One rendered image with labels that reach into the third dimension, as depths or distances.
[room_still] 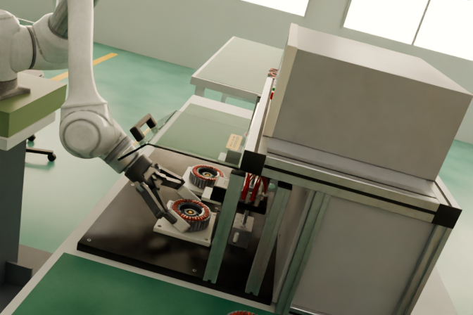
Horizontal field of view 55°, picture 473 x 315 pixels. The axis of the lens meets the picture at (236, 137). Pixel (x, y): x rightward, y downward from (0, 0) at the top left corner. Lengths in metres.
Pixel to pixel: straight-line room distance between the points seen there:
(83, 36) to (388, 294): 0.90
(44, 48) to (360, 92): 1.13
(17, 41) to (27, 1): 5.07
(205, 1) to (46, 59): 4.29
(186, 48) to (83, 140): 5.07
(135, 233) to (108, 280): 0.16
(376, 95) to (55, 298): 0.77
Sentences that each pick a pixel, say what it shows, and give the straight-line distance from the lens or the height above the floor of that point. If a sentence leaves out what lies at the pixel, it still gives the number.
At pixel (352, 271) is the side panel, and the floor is 0.90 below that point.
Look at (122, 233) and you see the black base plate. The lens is 1.18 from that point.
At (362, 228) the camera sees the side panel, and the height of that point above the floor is 1.01.
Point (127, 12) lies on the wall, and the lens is 6.18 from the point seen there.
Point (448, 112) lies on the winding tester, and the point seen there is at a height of 1.27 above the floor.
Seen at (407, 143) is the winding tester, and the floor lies 1.18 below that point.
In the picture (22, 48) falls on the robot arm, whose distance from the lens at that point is 1.71.
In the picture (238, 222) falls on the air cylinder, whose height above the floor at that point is 0.82.
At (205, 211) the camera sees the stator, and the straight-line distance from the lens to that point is 1.24.
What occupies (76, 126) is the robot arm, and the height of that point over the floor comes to 1.07.
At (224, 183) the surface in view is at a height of 0.92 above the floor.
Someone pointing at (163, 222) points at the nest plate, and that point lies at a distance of 1.22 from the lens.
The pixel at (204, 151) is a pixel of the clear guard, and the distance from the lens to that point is 0.97.
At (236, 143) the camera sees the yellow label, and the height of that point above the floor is 1.07.
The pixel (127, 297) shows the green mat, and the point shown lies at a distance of 1.04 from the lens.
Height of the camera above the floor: 1.46
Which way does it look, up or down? 21 degrees down
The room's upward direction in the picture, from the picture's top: 15 degrees clockwise
